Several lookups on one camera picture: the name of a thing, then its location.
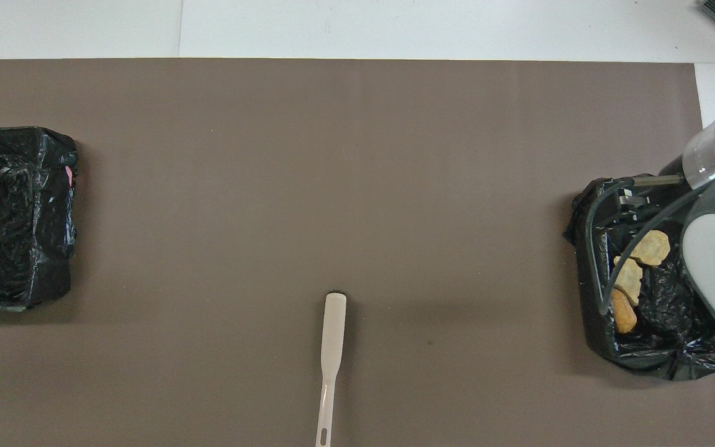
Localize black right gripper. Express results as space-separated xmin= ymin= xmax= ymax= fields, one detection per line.
xmin=616 ymin=154 xmax=692 ymax=210

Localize pale bread piece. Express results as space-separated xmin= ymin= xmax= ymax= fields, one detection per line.
xmin=612 ymin=256 xmax=644 ymax=306
xmin=629 ymin=230 xmax=671 ymax=266

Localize brown oval bread roll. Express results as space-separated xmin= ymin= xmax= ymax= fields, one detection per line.
xmin=610 ymin=288 xmax=638 ymax=335

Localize beige hand brush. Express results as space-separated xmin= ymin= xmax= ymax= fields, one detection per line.
xmin=315 ymin=293 xmax=348 ymax=447

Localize black bag-lined open bin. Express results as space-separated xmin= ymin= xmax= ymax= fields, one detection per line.
xmin=562 ymin=174 xmax=715 ymax=381

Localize black bag-covered closed bin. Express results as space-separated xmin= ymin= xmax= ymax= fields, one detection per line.
xmin=0 ymin=127 xmax=79 ymax=312

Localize brown table mat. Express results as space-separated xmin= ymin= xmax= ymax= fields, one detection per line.
xmin=0 ymin=59 xmax=715 ymax=447

